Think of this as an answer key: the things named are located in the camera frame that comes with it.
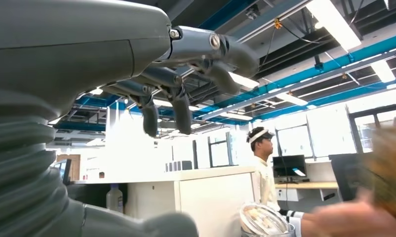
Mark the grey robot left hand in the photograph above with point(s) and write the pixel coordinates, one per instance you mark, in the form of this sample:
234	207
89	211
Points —
70	42

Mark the person in numbered jersey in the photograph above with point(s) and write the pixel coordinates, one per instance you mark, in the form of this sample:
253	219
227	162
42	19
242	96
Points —
265	176

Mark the black office chair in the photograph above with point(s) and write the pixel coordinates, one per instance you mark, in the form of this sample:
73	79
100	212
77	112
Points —
345	176

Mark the wooden office desk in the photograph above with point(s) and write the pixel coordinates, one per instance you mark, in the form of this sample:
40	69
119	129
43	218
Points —
306	185

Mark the black computer monitor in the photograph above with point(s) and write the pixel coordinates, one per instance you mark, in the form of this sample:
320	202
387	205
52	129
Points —
289	166

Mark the clear tumbler with black band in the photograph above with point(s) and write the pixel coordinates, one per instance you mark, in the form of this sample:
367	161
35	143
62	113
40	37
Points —
263	220

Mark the ceiling light panel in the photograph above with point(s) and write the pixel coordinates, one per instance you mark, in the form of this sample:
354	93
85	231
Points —
292	99
335	23
382	71
245	81

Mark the white desk shelf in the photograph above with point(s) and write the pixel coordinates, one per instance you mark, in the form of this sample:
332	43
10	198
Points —
214	196

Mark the plastic bottle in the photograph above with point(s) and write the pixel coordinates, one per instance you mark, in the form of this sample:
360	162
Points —
114	199

